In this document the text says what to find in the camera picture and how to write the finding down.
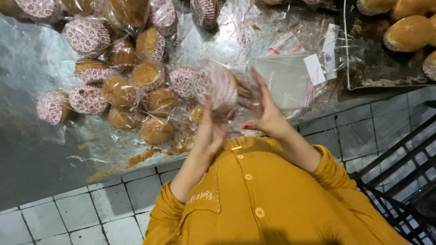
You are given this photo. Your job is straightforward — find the person's right hand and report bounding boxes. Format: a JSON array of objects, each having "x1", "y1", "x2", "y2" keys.
[{"x1": 237, "y1": 67, "x2": 294, "y2": 141}]

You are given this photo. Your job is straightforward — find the person's left hand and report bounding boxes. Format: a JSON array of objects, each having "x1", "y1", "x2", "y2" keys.
[{"x1": 191, "y1": 96, "x2": 230, "y2": 158}]

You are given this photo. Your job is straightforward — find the heart-print cupcake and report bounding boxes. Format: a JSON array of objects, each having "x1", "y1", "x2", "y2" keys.
[{"x1": 192, "y1": 61, "x2": 240, "y2": 118}]

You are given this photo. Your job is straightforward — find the brown cake crumbs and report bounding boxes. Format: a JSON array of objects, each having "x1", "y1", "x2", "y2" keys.
[{"x1": 127, "y1": 134, "x2": 193, "y2": 169}]

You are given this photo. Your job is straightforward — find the stack of clear plastic bags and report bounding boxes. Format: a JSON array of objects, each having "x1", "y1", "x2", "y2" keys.
[{"x1": 247, "y1": 54, "x2": 327, "y2": 110}]

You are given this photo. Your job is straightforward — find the pile of bagged cupcakes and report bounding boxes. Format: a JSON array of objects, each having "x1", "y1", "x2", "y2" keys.
[{"x1": 0, "y1": 0, "x2": 239, "y2": 147}]

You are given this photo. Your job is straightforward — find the clear bag pack red strip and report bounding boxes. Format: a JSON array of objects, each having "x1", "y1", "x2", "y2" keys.
[{"x1": 265, "y1": 32, "x2": 308, "y2": 57}]

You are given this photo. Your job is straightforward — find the mustard yellow button shirt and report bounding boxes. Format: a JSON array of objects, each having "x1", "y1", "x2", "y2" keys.
[{"x1": 143, "y1": 136, "x2": 409, "y2": 245}]

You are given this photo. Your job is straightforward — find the clear bag pack white label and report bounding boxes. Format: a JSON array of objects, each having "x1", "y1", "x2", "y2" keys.
[{"x1": 322, "y1": 23, "x2": 366, "y2": 81}]

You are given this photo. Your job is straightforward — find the dark metal baking tray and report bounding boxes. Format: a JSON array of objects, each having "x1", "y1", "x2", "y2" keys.
[{"x1": 343, "y1": 0, "x2": 436, "y2": 91}]

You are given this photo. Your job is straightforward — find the unwrapped brown cupcake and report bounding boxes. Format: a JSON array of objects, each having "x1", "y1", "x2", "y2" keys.
[
  {"x1": 390, "y1": 0, "x2": 436, "y2": 21},
  {"x1": 422, "y1": 51, "x2": 436, "y2": 81},
  {"x1": 384, "y1": 15, "x2": 435, "y2": 52},
  {"x1": 357, "y1": 0, "x2": 396, "y2": 16}
]

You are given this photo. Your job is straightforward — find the black metal rack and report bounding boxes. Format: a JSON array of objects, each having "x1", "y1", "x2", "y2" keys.
[{"x1": 351, "y1": 114, "x2": 436, "y2": 245}]

